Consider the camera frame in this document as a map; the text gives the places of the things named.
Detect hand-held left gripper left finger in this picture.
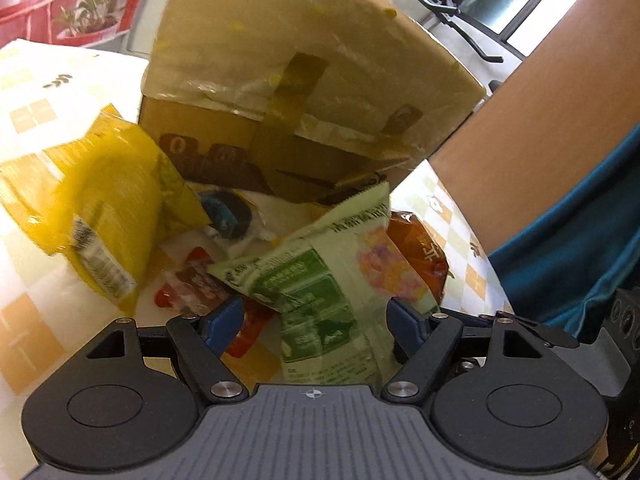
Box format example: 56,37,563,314
85,297,249,405

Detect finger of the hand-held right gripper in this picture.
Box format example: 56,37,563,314
517,316,581,349

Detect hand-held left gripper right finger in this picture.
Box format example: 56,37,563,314
381,297,545,405

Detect red snack packet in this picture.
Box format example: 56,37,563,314
155,247,276,358

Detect orange snack bag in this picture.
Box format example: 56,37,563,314
387,210,451,311

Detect green snack bag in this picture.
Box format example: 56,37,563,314
207,182,441,386

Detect blue and white snack packet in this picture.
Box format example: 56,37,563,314
192,187,321,261

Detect yellow snack bag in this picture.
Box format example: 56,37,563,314
0,105,211,316

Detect taped cardboard box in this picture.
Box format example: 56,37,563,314
139,0,487,206

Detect person's teal shorts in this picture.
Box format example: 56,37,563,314
487,125,640,343

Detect person's bare leg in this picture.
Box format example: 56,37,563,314
429,0,640,256

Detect checked floral tablecloth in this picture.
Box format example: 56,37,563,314
0,37,516,480

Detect black exercise bike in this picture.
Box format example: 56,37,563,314
411,0,531,63

